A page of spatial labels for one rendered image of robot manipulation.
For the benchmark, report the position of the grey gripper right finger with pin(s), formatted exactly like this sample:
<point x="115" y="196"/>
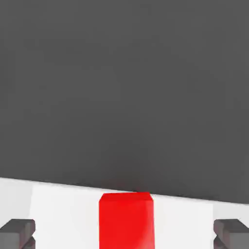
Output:
<point x="232" y="233"/>

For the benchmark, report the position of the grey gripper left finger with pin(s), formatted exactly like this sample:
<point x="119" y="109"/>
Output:
<point x="16" y="233"/>

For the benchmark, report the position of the small red cube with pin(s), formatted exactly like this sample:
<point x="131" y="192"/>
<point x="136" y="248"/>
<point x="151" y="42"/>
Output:
<point x="125" y="221"/>

